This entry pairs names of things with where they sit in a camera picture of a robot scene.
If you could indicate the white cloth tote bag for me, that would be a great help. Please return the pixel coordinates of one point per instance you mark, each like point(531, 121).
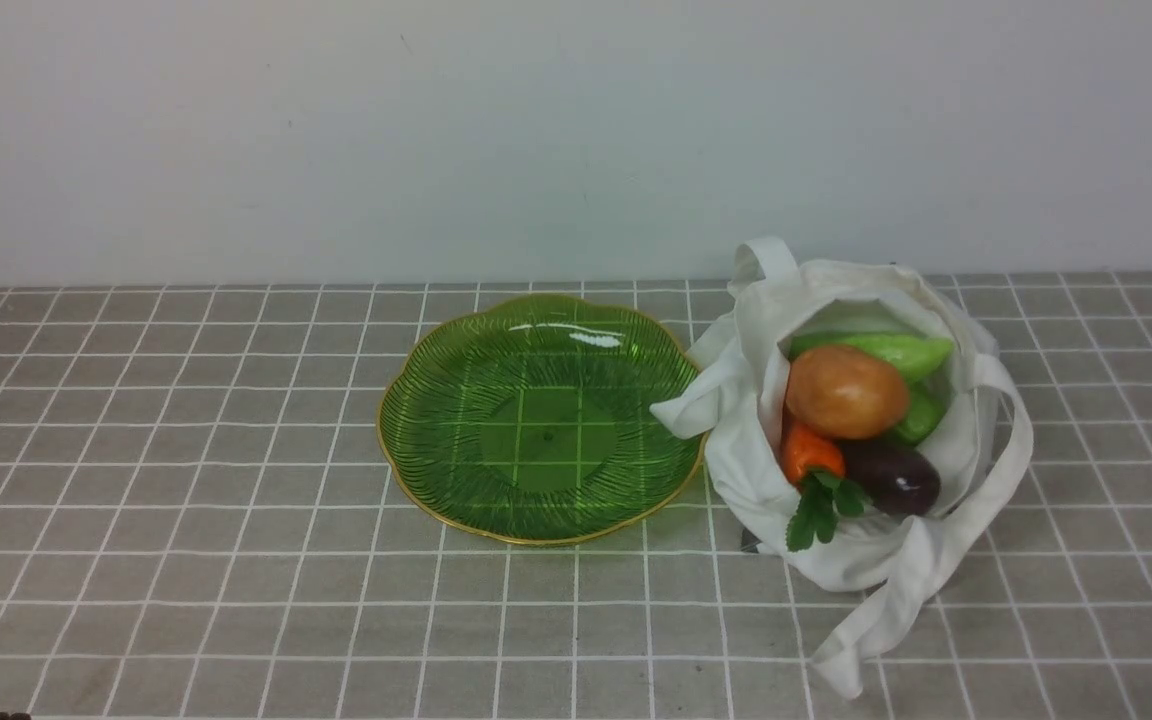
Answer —
point(982, 449)

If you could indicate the green ribbed plastic plate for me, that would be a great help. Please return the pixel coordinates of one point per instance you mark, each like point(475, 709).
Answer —
point(531, 422)

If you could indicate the orange carrot with leaves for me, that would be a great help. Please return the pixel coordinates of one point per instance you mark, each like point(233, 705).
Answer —
point(815, 467)

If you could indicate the dark purple eggplant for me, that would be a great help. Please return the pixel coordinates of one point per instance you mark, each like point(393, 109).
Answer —
point(896, 478)

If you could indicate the light green cucumber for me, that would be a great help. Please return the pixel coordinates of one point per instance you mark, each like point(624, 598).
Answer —
point(915, 357)

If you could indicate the green pepper piece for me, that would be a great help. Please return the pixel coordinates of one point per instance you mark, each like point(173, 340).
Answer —
point(925, 412)

